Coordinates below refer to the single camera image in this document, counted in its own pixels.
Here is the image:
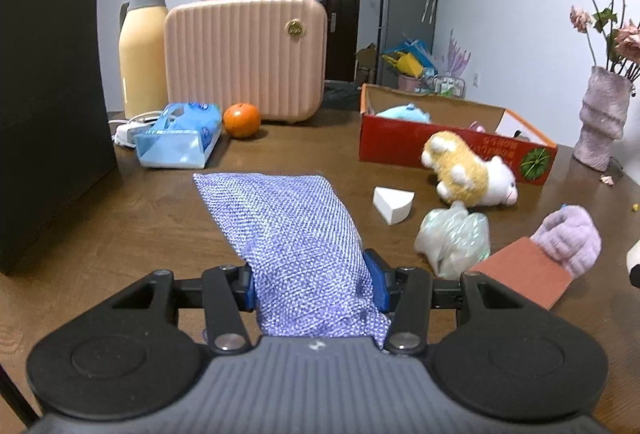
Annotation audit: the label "white wedge sponge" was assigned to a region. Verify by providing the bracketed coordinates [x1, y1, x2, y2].
[372, 186, 414, 225]

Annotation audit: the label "pink ribbed suitcase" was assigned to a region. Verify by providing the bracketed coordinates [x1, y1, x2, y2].
[164, 0, 328, 123]

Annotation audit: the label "black paper bag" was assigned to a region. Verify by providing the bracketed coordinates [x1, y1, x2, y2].
[1, 0, 116, 274]

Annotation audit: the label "iridescent plastic bag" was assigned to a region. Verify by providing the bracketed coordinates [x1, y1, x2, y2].
[414, 201, 491, 280]

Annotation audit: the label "metal wire trolley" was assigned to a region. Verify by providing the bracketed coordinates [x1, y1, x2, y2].
[426, 75, 465, 98]

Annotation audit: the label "purple textured vase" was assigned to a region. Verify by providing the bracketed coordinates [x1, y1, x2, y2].
[573, 66, 632, 172]

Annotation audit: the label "yellow white plush dog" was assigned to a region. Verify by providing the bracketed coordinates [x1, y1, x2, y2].
[421, 131, 518, 208]

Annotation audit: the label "blue tissue pack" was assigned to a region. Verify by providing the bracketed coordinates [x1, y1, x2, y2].
[134, 103, 222, 169]

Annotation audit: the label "grey refrigerator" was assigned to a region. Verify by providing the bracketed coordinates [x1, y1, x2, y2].
[375, 0, 435, 88]

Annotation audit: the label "white charger cables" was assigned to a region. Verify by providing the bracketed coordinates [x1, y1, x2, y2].
[108, 109, 163, 149]

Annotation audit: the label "lavender knitted glove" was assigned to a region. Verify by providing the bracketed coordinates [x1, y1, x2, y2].
[530, 205, 602, 279]

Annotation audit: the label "purple satin scrunchie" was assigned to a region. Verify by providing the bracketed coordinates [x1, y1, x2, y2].
[469, 121, 486, 133]

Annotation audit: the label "purple checkered fabric pouch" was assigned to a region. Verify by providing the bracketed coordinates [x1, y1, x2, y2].
[193, 173, 390, 345]

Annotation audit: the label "blue fluffy monster plush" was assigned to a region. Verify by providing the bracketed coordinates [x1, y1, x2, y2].
[376, 104, 431, 123]

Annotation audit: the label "orange fruit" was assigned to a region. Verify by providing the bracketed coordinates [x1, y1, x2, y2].
[222, 103, 262, 139]

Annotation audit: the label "black bag on floor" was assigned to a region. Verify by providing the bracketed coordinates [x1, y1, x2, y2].
[321, 80, 360, 111]

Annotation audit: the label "cream thermos jug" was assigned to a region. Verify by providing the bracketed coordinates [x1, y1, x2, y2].
[118, 0, 168, 118]

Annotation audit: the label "red cardboard box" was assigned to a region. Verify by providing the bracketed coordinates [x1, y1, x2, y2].
[359, 84, 558, 185]

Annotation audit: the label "dried pink roses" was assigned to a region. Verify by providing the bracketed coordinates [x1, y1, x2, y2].
[570, 0, 639, 83]

